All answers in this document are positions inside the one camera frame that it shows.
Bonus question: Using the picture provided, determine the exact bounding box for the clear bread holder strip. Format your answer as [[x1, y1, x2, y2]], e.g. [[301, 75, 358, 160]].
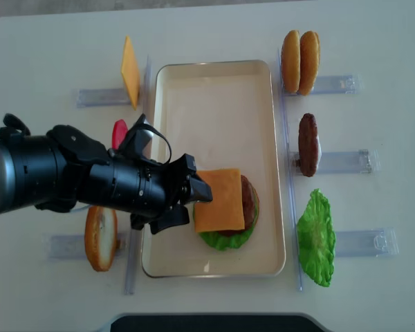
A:
[[44, 232, 128, 260]]

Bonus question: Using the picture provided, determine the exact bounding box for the clear patty holder strip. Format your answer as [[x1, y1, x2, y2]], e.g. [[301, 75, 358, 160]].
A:
[[286, 149, 380, 177]]

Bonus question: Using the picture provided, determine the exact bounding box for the standing orange cheese slice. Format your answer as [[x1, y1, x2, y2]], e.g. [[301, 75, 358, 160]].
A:
[[120, 35, 140, 110]]

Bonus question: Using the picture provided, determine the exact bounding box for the long clear rail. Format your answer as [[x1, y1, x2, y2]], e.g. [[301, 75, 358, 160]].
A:
[[124, 55, 151, 295], [277, 48, 304, 292]]

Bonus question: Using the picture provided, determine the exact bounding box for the stacked brown meat patty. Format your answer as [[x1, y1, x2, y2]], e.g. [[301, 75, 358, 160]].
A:
[[219, 175, 259, 237]]

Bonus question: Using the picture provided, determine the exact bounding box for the stacked green lettuce leaf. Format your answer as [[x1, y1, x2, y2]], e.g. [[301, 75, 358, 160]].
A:
[[199, 190, 259, 251]]

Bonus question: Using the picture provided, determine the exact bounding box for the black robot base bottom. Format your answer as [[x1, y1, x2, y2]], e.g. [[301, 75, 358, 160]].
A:
[[99, 313, 328, 332]]

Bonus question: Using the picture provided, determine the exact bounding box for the cream rectangular tray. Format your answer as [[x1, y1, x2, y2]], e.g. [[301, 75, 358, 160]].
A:
[[141, 59, 286, 278]]

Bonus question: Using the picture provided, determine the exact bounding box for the inner standing bun half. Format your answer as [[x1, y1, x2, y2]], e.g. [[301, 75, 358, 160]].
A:
[[298, 30, 320, 95]]

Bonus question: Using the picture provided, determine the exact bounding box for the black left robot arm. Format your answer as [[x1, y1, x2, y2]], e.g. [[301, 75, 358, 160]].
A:
[[0, 113, 212, 233]]

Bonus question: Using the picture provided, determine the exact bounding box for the clear cheese holder strip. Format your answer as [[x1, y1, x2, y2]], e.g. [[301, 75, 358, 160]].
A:
[[75, 89, 131, 108]]

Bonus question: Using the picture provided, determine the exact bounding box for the standing white bread slice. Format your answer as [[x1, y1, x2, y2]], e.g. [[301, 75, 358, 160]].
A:
[[84, 205, 118, 272]]

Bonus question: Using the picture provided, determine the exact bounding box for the left long clear rail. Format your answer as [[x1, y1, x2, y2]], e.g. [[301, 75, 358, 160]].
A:
[[124, 55, 151, 295]]

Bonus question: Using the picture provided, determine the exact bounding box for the outer standing bun half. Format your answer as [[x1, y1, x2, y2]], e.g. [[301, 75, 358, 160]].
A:
[[281, 30, 300, 93]]

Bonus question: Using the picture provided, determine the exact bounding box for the standing brown meat patty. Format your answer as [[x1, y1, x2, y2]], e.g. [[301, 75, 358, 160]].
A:
[[298, 113, 320, 177]]

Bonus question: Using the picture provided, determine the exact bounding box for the standing bun half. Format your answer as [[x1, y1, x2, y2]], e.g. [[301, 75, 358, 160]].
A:
[[298, 30, 320, 95], [281, 30, 300, 93]]

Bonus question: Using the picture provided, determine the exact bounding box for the clear lettuce holder strip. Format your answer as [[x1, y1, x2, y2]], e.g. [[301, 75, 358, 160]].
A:
[[335, 228, 399, 257]]

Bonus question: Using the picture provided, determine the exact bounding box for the right long clear rail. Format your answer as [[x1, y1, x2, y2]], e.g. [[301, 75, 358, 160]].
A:
[[277, 48, 304, 292]]

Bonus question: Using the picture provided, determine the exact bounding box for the clear bun holder strip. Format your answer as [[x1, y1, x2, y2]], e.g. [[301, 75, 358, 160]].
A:
[[282, 73, 363, 98]]

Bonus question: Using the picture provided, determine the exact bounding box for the orange cheese slice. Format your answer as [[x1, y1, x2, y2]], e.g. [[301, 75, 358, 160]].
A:
[[194, 168, 245, 233], [120, 35, 140, 110]]

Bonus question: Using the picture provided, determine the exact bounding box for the standing green lettuce leaf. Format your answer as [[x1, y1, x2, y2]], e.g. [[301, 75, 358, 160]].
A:
[[297, 189, 336, 287]]

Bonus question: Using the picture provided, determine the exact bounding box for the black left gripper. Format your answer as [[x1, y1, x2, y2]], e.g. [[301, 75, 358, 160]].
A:
[[77, 154, 213, 234]]

